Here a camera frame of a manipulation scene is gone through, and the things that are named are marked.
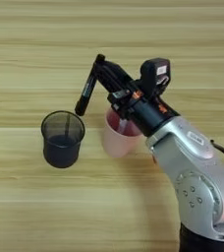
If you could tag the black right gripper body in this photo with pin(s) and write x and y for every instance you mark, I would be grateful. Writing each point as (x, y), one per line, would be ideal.
(150, 113)

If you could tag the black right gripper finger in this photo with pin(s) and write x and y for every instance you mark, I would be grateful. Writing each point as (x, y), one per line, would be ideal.
(109, 82)
(115, 70)

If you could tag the black marker pen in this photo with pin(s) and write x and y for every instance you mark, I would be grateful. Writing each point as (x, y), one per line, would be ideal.
(87, 90)

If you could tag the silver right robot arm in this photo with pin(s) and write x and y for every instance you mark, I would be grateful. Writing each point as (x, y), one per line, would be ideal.
(196, 177)

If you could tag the white marker pen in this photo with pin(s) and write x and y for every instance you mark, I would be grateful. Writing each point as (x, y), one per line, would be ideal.
(123, 125)

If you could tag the black box with white label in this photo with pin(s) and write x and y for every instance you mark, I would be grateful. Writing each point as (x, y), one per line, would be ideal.
(155, 74)

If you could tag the pink plastic cup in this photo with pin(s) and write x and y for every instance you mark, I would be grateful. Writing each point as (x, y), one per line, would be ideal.
(115, 141)

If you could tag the black mesh pen cup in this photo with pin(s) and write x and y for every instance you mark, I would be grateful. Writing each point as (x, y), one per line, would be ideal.
(62, 151)

